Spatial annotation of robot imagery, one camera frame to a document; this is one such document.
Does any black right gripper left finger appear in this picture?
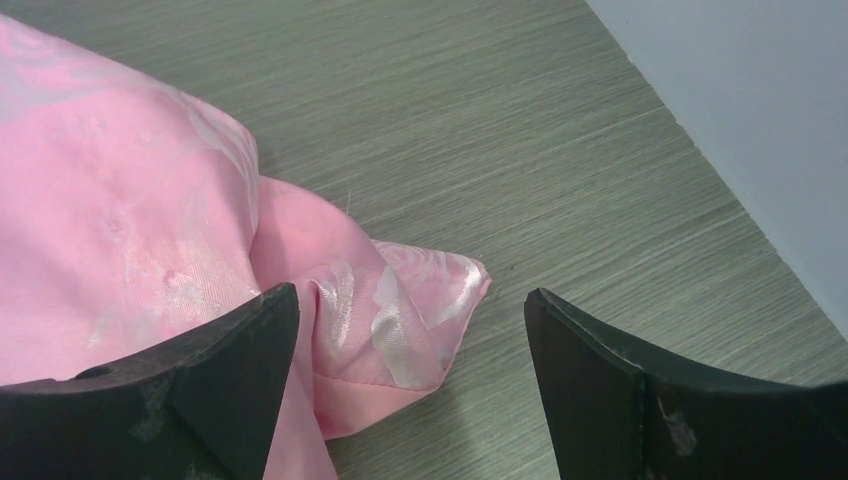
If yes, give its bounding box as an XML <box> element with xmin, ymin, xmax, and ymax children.
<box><xmin>1</xmin><ymin>283</ymin><xmax>299</xmax><ymax>479</ymax></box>

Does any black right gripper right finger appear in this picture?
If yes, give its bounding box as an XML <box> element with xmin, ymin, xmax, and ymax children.
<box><xmin>524</xmin><ymin>289</ymin><xmax>847</xmax><ymax>480</ymax></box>

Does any pink floral pillowcase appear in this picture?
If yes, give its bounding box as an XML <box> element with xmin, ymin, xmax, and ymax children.
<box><xmin>1</xmin><ymin>17</ymin><xmax>491</xmax><ymax>479</ymax></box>

